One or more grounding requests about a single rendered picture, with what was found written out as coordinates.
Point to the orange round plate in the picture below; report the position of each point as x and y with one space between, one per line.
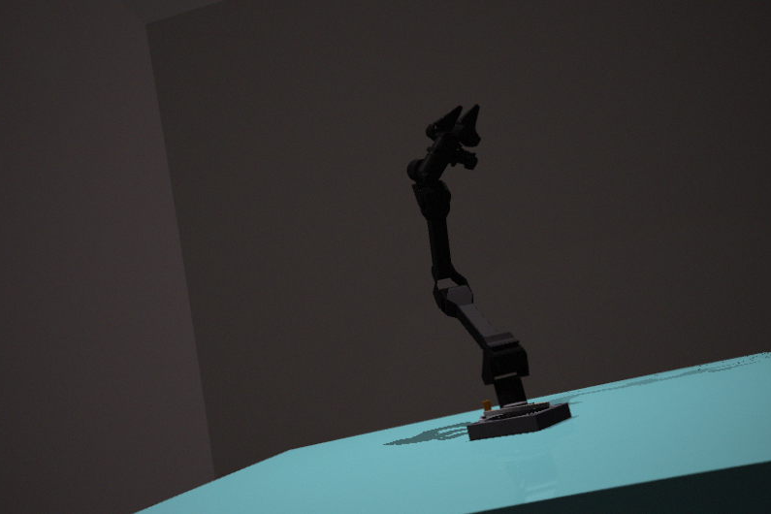
488 410

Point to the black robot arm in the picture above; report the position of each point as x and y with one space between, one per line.
502 353

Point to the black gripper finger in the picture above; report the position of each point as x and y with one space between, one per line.
469 119
448 121

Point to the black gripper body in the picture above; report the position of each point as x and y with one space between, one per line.
446 143

